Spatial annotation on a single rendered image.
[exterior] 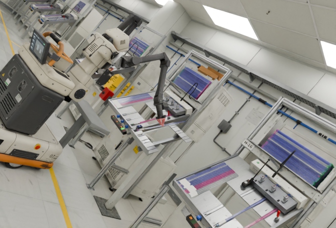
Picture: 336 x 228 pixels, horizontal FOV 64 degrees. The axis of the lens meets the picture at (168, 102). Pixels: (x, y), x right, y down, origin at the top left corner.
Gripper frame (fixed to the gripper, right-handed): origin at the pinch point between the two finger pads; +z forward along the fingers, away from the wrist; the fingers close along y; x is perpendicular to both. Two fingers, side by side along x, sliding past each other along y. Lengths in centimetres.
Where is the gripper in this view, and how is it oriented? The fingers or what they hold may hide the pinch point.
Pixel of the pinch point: (162, 125)
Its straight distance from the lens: 252.2
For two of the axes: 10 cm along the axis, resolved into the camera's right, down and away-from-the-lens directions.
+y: -4.5, 1.3, 8.8
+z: 1.8, 9.8, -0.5
